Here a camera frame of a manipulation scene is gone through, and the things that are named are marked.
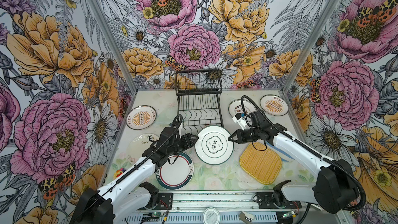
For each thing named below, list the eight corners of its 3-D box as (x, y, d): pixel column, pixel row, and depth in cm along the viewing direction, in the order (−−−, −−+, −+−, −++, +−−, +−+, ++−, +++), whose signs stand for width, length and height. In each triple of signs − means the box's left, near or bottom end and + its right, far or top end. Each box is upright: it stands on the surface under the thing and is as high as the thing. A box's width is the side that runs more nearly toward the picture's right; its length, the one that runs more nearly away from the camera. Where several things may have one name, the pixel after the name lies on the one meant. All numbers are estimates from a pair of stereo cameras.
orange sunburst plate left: (123, 129, 102) (122, 127, 100) (132, 107, 114) (130, 104, 112) (153, 129, 102) (151, 127, 100) (158, 107, 114) (157, 105, 112)
